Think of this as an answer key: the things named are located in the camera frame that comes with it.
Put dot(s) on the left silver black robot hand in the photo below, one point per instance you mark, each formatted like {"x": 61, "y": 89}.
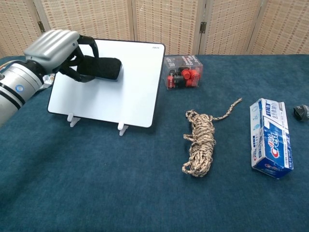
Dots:
{"x": 51, "y": 46}

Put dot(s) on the black rectangular eraser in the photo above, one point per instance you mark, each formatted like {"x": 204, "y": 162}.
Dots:
{"x": 106, "y": 67}

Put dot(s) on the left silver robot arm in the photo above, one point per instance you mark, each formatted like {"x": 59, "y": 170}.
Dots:
{"x": 14, "y": 82}

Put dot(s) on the white plastic bracket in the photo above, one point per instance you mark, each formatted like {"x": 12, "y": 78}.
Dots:
{"x": 122, "y": 129}
{"x": 73, "y": 120}

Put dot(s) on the white rectangular board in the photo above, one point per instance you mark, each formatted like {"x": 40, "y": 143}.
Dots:
{"x": 120, "y": 96}

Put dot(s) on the black screen hinge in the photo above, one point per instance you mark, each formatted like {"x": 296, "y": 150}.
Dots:
{"x": 203, "y": 27}
{"x": 41, "y": 27}

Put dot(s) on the white snack bag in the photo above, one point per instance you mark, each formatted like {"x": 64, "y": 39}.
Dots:
{"x": 49, "y": 79}

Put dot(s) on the woven bamboo folding screen panel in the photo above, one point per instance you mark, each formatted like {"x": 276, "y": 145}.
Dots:
{"x": 285, "y": 24}
{"x": 17, "y": 24}
{"x": 229, "y": 24}
{"x": 91, "y": 17}
{"x": 169, "y": 24}

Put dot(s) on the clear box red black parts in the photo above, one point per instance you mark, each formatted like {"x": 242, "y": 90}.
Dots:
{"x": 183, "y": 72}

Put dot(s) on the blue felt table mat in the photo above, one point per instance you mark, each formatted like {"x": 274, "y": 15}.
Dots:
{"x": 120, "y": 183}

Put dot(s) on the blue white toothpaste box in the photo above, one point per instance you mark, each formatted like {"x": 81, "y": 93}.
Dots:
{"x": 271, "y": 137}

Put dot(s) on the small black clip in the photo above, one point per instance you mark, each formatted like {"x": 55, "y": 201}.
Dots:
{"x": 301, "y": 113}

